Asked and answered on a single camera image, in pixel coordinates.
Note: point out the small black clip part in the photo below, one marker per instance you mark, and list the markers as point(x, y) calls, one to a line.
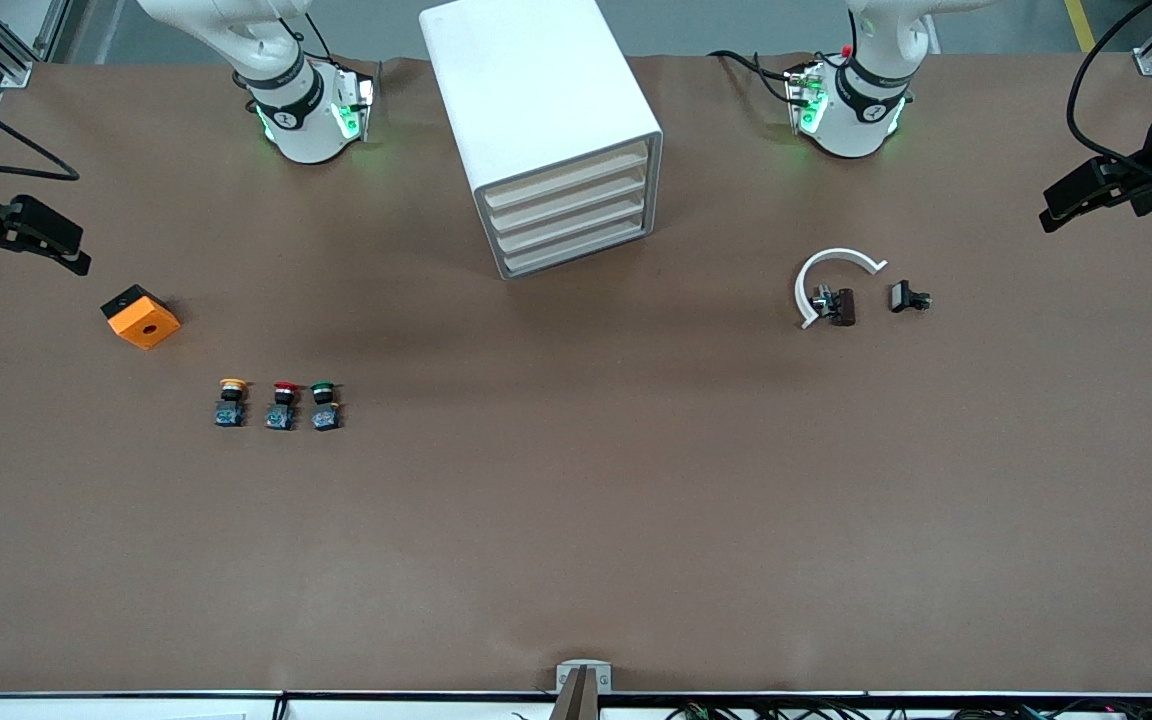
point(902, 296)

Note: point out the white curved plastic piece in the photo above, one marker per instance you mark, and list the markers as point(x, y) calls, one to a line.
point(839, 253)

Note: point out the yellow push button switch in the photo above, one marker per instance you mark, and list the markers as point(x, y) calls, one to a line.
point(230, 413)

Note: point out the green push button switch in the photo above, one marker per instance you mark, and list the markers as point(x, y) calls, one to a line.
point(326, 418)

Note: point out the beige cabinet drawer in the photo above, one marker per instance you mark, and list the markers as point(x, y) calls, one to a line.
point(566, 223)
point(566, 202)
point(566, 244)
point(566, 181)

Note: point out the orange box with black base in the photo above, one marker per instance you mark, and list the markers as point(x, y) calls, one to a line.
point(146, 325)

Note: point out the grey camera bracket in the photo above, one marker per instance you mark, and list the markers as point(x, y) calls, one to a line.
point(584, 666)

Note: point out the white drawer cabinet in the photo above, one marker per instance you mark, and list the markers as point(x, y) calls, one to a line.
point(526, 90)

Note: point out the red push button switch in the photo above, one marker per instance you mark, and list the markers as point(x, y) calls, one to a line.
point(281, 415)

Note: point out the brown table cover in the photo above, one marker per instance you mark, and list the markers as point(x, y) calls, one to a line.
point(576, 500)

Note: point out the brown camera mount post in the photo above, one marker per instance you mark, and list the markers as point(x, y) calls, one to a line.
point(576, 700)

